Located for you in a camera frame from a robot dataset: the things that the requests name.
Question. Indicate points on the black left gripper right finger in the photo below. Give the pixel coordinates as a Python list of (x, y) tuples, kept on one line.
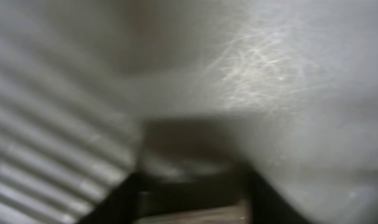
[(267, 206)]

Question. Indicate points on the dark grey plastic basket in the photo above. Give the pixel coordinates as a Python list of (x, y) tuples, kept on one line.
[(191, 96)]

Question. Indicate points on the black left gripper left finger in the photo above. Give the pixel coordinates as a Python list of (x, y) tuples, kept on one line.
[(119, 207)]

